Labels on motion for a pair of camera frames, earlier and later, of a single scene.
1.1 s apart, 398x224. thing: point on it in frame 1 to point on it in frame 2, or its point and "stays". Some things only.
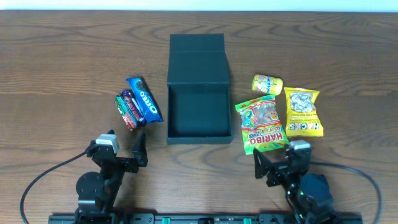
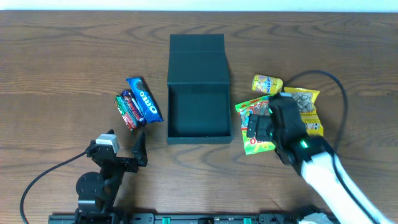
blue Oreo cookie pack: x=145 y=99 stays
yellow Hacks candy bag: x=302 y=118 stays
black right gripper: x=280 y=169 to x=259 y=127
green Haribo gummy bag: x=260 y=124 stays
